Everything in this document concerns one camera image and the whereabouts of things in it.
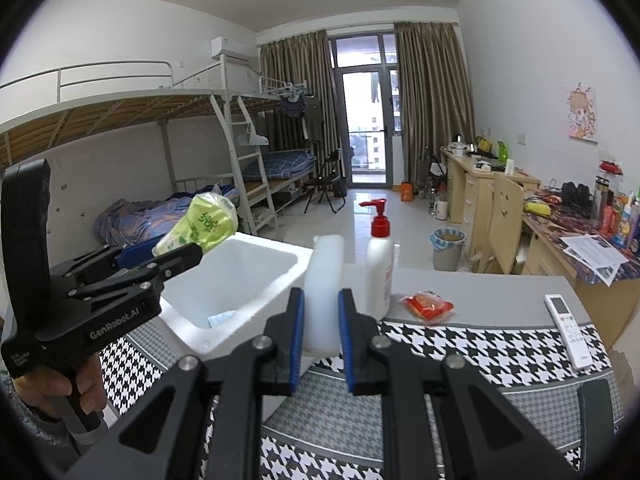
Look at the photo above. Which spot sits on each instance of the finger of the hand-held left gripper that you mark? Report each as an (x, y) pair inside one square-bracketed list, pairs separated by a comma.
[(175, 260), (137, 255)]

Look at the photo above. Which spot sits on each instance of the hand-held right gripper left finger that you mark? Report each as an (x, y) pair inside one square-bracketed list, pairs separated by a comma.
[(298, 340)]

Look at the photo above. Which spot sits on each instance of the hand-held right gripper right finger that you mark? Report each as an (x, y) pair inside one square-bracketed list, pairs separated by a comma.
[(345, 340)]

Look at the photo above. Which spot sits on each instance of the green tissue packet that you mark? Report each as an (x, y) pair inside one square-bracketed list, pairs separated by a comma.
[(205, 222)]

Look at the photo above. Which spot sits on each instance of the white foam box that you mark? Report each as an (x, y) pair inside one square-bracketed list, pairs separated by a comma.
[(235, 270)]

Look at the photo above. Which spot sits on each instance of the blue face mask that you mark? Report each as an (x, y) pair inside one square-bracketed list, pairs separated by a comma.
[(222, 320)]

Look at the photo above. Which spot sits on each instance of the person's left forearm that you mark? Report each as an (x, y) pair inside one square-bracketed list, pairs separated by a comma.
[(35, 440)]

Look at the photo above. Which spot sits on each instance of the person's left hand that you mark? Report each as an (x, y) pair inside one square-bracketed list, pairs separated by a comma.
[(45, 390)]

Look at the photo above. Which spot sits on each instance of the blue checked quilt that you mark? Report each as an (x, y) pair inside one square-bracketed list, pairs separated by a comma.
[(140, 215)]

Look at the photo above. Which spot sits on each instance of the white pump lotion bottle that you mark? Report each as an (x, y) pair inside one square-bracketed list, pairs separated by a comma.
[(378, 275)]

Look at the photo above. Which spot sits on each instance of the red snack packet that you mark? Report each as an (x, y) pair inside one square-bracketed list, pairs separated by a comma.
[(425, 306)]

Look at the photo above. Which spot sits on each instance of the houndstooth table mat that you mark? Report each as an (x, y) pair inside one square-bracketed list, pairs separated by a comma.
[(475, 345)]

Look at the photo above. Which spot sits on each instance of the grey trash bin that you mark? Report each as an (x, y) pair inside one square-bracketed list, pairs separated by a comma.
[(448, 252)]

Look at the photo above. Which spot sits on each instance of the white metal bunk bed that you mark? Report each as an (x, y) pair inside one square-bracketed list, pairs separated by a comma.
[(270, 85), (125, 110)]

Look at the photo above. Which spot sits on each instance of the blue mattress bedding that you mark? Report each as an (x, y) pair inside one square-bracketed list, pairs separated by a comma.
[(290, 162)]

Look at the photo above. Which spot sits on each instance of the orange bag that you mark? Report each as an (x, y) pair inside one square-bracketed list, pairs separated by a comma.
[(407, 192)]

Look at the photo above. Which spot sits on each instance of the black folding chair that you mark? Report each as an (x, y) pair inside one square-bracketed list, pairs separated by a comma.
[(327, 180)]

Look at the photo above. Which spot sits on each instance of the white jug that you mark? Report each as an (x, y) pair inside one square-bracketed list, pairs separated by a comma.
[(440, 210)]

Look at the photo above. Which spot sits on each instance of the wooden desk with drawers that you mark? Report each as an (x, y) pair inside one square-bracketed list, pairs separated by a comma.
[(470, 195)]

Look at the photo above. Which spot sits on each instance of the dark hanging clothes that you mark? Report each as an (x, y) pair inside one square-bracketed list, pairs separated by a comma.
[(300, 110)]

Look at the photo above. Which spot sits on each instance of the wooden smiley chair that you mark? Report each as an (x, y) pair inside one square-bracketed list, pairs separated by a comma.
[(505, 220)]

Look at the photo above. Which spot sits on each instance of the brown curtain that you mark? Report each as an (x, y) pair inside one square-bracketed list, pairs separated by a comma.
[(295, 80), (435, 100)]

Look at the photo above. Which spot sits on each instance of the wooden desk with patterned cover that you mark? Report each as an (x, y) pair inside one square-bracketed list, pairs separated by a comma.
[(550, 270)]

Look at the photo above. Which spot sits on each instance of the white air conditioner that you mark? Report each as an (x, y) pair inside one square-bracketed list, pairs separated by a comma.
[(230, 49)]

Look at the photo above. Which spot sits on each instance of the white remote control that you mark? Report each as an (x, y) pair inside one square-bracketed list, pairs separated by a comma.
[(567, 330)]

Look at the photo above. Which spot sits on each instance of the glass balcony door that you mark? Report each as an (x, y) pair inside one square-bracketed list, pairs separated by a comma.
[(365, 110)]

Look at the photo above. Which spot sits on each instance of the yellow pouch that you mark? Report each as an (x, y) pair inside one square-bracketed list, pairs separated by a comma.
[(537, 208)]

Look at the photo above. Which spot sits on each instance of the green spray bottle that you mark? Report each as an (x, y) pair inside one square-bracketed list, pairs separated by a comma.
[(502, 151)]

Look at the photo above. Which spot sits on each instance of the printed paper sheets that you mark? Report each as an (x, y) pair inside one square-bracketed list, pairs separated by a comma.
[(592, 255)]

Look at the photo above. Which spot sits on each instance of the black headphones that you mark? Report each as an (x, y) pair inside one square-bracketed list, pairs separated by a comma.
[(576, 194)]

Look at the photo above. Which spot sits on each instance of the cluster of toiletry bottles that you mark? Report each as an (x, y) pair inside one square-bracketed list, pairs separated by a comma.
[(620, 215)]

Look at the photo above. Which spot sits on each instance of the pink cartoon wall poster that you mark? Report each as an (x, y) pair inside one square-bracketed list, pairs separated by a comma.
[(582, 112)]

